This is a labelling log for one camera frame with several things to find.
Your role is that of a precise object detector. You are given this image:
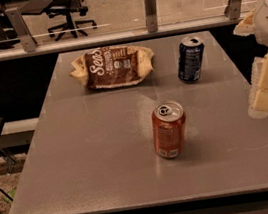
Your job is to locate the blue soda can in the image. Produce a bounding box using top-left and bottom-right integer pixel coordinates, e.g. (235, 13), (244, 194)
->
(177, 36), (205, 83)

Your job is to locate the red coke can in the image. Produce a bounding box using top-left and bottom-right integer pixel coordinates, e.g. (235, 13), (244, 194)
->
(152, 100), (186, 159)

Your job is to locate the left metal railing post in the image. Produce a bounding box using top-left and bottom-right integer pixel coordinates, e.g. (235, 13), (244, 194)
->
(5, 7), (37, 53)

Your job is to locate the brown chip bag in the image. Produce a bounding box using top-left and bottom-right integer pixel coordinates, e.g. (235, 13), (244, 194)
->
(71, 45), (154, 89)

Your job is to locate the middle metal railing post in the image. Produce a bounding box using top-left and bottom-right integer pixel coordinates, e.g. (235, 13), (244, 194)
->
(144, 0), (159, 33)

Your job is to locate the black office chair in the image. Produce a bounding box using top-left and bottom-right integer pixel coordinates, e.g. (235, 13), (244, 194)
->
(18, 0), (99, 47)

